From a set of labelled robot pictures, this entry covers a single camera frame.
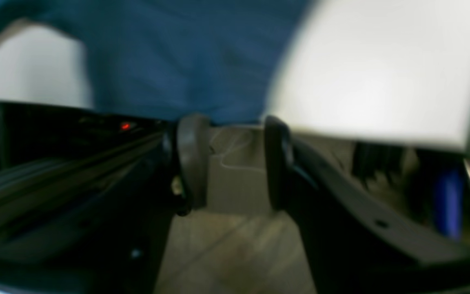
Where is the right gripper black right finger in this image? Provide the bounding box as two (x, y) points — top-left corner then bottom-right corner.
(264, 116), (470, 294)

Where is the dark blue t-shirt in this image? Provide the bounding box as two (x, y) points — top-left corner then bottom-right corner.
(0, 0), (312, 125)

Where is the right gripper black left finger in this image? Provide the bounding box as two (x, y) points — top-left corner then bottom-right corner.
(0, 115), (210, 294)

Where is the black power strip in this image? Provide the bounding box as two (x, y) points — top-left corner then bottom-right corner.
(0, 102), (165, 171)

